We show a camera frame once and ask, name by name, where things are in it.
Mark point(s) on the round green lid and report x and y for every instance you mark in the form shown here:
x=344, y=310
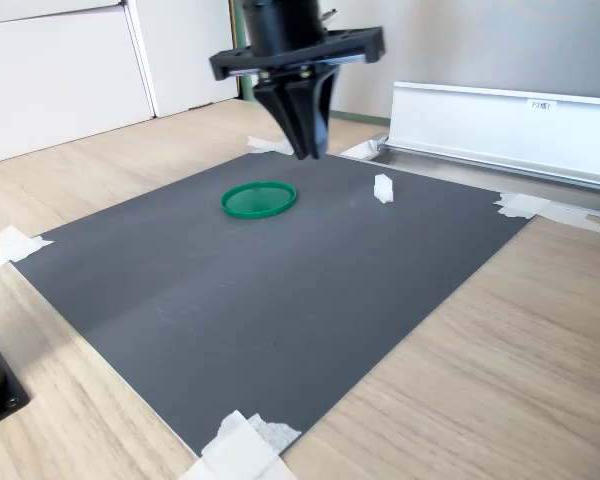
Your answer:
x=258, y=200

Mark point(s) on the small white plastic terminal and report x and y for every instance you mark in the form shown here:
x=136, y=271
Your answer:
x=383, y=189

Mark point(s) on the dark grey mat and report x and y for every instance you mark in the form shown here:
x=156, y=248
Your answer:
x=280, y=300

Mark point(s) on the small white duct label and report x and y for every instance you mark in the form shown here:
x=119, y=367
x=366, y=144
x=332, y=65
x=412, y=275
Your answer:
x=542, y=105

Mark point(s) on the white tape cross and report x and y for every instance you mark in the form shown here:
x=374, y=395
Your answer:
x=240, y=445
x=15, y=245
x=520, y=205
x=267, y=145

